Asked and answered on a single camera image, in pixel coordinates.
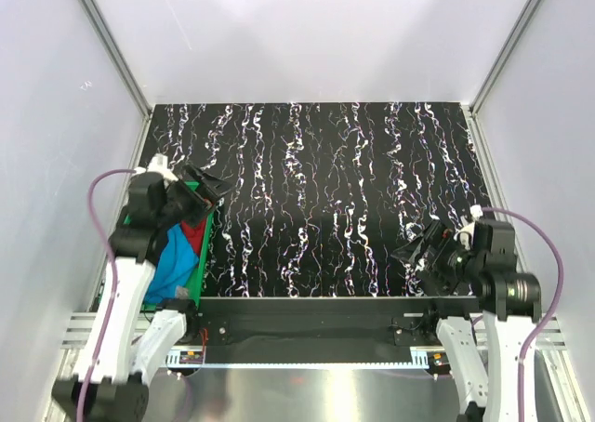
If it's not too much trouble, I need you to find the aluminium corner post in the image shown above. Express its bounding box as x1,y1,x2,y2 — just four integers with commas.
469,0,559,116
64,0,153,119

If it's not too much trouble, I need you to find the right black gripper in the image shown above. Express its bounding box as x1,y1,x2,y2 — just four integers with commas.
392,218,484,295

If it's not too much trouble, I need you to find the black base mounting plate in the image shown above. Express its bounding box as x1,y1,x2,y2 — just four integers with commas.
147,296,480,365

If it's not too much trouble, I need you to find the green plastic bin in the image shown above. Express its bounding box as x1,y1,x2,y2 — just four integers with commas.
110,172,218,310

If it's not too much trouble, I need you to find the blue t shirt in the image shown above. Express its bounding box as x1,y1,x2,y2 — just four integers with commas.
143,225,199,305

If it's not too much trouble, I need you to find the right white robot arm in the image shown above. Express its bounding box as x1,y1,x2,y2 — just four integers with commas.
391,218,541,421

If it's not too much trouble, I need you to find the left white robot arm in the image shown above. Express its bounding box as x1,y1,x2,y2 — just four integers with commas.
51,154,233,421

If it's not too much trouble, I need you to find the aluminium frame rail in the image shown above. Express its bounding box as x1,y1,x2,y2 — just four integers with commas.
59,312,568,349

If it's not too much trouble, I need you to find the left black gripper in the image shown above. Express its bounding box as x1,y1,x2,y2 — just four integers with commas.
158,162,234,228

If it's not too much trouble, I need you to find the right aluminium corner post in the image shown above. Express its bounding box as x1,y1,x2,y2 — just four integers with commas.
469,0,559,116

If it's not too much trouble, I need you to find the left aluminium corner post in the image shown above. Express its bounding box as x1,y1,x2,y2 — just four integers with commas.
64,0,153,119

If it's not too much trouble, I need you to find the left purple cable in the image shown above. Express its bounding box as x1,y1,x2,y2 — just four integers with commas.
76,168,150,422

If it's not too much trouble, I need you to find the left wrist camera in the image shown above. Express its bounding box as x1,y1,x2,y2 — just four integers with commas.
134,153,179,183

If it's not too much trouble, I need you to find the red t shirt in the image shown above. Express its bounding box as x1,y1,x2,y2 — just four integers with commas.
180,219,206,257

